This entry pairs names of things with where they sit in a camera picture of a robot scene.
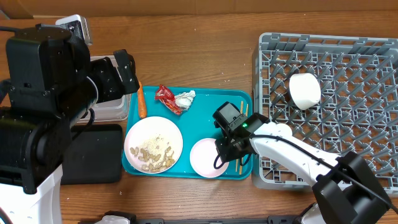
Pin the black plastic bin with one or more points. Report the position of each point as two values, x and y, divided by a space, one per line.
94 157

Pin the crumpled white tissue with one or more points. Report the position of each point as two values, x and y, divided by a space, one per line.
185 99

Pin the red snack wrapper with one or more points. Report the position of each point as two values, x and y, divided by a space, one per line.
165 96

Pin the teal plastic tray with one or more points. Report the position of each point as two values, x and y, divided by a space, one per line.
195 124

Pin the white bowl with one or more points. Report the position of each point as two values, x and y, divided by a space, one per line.
205 161
304 90

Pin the wooden chopstick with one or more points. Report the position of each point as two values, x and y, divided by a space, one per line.
238 161
246 114

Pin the orange carrot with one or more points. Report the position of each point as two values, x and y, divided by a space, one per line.
141 103

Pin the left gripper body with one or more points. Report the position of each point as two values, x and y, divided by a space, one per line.
109 86

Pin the clear plastic bin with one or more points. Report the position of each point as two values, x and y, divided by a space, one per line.
109 111

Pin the white cup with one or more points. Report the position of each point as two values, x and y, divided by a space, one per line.
280 129

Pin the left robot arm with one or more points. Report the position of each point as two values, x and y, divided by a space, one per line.
53 84

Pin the plate with peanuts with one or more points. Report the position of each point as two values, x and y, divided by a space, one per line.
153 145

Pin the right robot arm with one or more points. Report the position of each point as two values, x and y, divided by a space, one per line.
345 188

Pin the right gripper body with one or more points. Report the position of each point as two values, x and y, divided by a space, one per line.
228 149

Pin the grey dishwasher rack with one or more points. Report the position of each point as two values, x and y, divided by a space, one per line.
357 111

